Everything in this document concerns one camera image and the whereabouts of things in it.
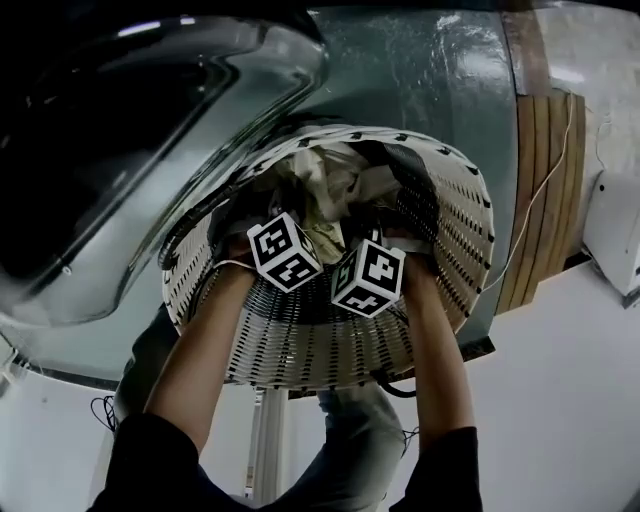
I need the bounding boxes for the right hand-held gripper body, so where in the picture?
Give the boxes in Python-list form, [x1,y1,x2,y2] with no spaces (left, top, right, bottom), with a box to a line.
[330,238,406,320]

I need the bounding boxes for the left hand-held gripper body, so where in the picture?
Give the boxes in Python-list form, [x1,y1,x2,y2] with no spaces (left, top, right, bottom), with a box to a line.
[247,211,324,294]

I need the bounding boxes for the beige clothes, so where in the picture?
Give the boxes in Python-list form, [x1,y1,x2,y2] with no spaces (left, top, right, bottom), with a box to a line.
[269,142,406,261]

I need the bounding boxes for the white woven laundry basket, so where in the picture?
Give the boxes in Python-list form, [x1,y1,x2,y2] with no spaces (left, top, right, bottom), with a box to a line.
[159,123,496,389]

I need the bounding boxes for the person's right forearm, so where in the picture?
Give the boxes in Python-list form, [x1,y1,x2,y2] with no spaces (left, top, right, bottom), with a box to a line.
[399,254,476,441]

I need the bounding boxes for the person's left forearm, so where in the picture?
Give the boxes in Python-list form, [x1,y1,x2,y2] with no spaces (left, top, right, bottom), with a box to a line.
[143,264,256,469]

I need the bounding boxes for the person's grey jeans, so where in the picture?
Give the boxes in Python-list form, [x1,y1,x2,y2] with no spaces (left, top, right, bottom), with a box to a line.
[114,309,406,512]

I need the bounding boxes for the round glass washer door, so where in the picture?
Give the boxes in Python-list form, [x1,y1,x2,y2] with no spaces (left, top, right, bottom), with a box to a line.
[0,14,331,326]

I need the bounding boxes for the wooden slat platform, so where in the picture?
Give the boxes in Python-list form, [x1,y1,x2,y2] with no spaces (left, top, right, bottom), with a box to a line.
[494,9,589,316]

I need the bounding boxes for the person's black printed shirt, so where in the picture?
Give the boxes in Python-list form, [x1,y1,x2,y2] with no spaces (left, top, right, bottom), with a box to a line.
[84,412,484,512]

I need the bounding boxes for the white cable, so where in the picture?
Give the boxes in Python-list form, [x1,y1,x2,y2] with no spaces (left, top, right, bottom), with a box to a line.
[482,92,576,296]

